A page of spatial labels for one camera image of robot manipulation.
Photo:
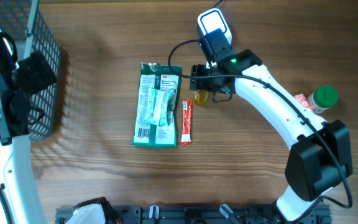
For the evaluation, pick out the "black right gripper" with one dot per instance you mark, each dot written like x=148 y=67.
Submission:
x=199 y=83

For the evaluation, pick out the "yellow Vim liquid bottle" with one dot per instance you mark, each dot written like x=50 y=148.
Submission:
x=201 y=97

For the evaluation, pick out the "red sachet stick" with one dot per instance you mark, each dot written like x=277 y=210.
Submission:
x=187 y=121

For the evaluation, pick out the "green 3M gloves packet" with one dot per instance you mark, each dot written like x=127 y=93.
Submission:
x=157 y=101

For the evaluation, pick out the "red white tissue pack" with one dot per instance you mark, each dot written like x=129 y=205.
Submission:
x=301 y=98

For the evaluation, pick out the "green lid plastic jar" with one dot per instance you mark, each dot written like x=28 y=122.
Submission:
x=323 y=98

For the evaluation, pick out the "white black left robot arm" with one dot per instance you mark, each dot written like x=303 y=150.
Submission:
x=19 y=80

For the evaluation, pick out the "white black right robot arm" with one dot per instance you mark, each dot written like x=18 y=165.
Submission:
x=320 y=152

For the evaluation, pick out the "white barcode scanner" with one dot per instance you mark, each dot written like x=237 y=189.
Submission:
x=211 y=20

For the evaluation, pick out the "dark grey plastic basket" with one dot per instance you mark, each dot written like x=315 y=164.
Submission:
x=24 y=22

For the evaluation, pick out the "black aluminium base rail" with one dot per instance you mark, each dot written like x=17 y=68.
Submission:
x=256 y=213

